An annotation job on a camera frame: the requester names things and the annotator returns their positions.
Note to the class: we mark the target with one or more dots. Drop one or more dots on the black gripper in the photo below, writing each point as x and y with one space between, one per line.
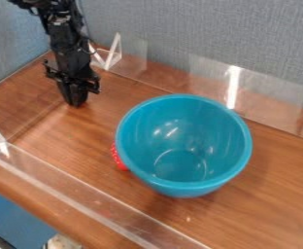
71 69

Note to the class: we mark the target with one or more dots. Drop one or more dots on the clear acrylic back barrier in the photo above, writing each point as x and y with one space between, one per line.
260 97

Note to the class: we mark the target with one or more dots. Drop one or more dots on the clear acrylic corner bracket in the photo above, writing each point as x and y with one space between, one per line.
107 58

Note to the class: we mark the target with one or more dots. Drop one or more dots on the red toy strawberry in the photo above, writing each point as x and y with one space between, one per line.
121 166

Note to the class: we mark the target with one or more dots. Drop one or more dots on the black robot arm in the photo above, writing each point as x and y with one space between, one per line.
59 16

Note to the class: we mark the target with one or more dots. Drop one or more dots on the clear acrylic front barrier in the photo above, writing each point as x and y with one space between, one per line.
76 207

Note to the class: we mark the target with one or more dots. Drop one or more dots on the blue plastic bowl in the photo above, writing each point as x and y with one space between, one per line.
184 144

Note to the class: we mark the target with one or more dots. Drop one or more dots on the clear acrylic barrier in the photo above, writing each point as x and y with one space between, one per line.
260 97
76 207

